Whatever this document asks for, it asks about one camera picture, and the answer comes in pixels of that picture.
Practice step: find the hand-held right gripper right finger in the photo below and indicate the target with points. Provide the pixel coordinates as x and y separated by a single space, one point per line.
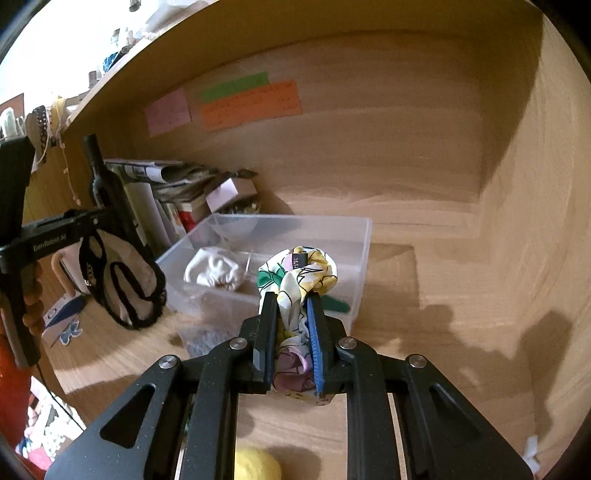
316 344

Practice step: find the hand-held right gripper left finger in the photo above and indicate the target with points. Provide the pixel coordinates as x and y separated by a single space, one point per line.
267 344

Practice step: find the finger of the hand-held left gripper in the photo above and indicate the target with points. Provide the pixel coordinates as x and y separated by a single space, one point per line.
94 217

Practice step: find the floral patterned cloth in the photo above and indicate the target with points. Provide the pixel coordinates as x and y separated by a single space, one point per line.
295 281

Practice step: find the black lace white underwear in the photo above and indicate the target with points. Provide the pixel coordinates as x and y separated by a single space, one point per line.
138 277

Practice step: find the clear plastic storage box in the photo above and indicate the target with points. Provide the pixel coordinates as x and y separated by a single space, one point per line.
318 235

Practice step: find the person's left forearm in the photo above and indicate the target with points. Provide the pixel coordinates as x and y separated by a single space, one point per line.
11 406

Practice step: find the yellow soft ball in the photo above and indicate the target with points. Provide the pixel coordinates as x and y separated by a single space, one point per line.
256 464

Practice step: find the person's left hand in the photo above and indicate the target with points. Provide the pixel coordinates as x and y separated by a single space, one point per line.
33 300

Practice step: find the dark glass wine bottle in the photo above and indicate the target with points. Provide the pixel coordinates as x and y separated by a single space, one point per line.
108 194

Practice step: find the green flat strip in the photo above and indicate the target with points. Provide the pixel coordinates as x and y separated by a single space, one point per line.
338 304

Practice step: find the white paper roll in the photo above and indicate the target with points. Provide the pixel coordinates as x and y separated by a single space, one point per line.
145 207

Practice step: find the stack of folded newspapers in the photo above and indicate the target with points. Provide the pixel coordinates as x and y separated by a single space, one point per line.
159 174

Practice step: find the blue white printed paper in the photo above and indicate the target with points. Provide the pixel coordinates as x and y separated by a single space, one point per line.
64 318

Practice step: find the white crumpled cloth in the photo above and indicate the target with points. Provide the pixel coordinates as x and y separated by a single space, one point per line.
212 272

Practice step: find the red spine book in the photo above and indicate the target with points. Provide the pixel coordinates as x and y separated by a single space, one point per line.
189 217

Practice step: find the pink sticky note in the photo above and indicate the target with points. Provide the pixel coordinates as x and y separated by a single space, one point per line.
168 112

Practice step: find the small white cardboard box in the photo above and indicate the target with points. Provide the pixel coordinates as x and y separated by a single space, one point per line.
231 191

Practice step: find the colourful printed cloth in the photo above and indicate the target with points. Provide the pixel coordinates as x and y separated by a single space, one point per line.
44 429

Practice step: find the green sticky note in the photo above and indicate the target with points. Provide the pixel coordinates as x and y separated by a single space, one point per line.
235 87

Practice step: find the orange sticky note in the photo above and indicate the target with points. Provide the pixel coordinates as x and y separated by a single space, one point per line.
251 105

